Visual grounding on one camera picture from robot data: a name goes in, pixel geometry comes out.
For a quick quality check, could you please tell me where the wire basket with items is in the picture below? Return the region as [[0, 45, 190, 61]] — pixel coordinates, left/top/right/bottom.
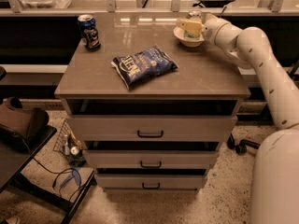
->
[[53, 120, 86, 167]]

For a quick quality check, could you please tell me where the black side table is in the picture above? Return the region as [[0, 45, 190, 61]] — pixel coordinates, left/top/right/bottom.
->
[[0, 66, 96, 224]]

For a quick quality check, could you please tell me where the green 7up soda can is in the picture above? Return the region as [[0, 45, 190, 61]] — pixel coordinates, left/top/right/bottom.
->
[[183, 10, 204, 41]]

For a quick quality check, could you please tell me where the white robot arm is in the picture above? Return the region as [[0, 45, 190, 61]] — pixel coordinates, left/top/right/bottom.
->
[[177, 14, 299, 224]]

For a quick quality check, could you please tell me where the middle grey drawer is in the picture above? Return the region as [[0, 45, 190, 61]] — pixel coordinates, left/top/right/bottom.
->
[[83, 150, 218, 169]]

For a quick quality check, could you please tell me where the blue chip bag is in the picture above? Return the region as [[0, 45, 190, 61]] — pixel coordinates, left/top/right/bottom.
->
[[111, 45, 178, 90]]

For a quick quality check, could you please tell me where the black floor cable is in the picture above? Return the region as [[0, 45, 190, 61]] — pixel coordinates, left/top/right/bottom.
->
[[32, 156, 83, 198]]

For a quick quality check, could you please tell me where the blue pepsi can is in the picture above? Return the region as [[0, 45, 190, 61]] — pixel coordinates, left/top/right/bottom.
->
[[78, 14, 101, 51]]

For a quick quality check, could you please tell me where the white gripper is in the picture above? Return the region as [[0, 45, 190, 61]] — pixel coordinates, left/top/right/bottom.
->
[[178, 14, 241, 52]]

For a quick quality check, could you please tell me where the brown bag on table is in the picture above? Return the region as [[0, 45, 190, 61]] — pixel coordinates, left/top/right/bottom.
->
[[0, 97, 49, 152]]

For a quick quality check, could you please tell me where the grey drawer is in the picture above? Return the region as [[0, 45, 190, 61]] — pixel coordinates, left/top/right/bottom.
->
[[94, 174, 207, 189], [83, 150, 218, 169], [66, 115, 237, 142]]

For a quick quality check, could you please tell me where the top grey drawer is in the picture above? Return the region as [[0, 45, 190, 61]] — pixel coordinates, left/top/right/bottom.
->
[[66, 115, 237, 142]]

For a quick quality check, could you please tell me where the white paper bowl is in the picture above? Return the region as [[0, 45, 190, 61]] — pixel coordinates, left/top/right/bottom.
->
[[173, 27, 204, 48]]

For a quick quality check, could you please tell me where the grey drawer cabinet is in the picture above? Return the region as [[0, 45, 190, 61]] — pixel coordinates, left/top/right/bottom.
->
[[54, 12, 251, 194]]

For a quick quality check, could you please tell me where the bottom grey drawer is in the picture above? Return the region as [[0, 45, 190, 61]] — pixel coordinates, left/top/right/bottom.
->
[[94, 174, 207, 189]]

